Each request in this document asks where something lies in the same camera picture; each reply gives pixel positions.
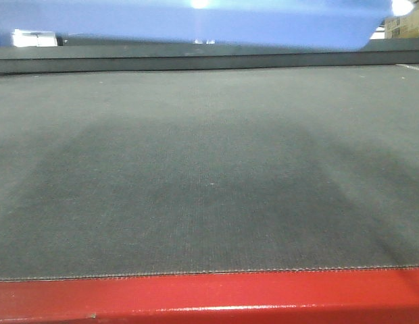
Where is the cardboard boxes stack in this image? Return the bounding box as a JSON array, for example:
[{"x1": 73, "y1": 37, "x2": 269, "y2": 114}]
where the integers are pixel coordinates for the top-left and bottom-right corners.
[{"x1": 385, "y1": 2, "x2": 419, "y2": 39}]

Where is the dark grey fabric mat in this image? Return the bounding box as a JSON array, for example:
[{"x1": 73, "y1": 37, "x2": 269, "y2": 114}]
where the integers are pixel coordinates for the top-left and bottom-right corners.
[{"x1": 0, "y1": 65, "x2": 419, "y2": 280}]

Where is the blue plastic tray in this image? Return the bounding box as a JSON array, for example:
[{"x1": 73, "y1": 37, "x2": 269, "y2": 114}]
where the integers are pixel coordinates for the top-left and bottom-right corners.
[{"x1": 0, "y1": 1, "x2": 393, "y2": 50}]

